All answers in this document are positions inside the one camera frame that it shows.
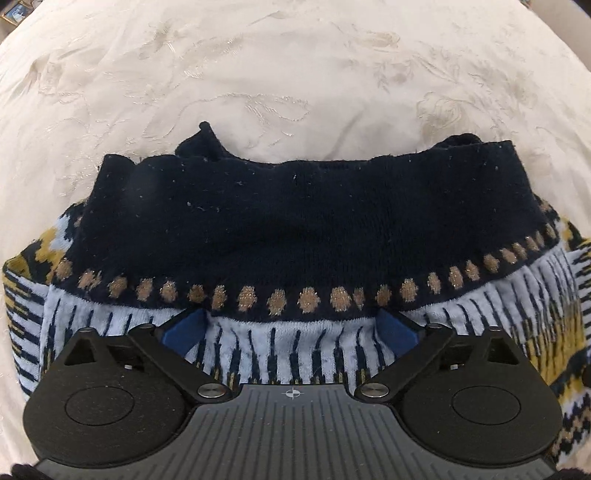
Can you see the navy yellow patterned knit sweater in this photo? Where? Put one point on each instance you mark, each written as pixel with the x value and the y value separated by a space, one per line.
pixel 300 240

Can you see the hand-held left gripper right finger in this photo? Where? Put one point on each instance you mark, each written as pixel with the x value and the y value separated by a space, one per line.
pixel 397 332

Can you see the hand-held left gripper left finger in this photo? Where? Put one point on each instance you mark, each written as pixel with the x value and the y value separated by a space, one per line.
pixel 184 334

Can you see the cream embroidered bedspread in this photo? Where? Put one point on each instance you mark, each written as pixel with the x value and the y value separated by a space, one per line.
pixel 277 74

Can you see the gold picture frame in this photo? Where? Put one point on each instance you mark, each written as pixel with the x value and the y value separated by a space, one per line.
pixel 16 11

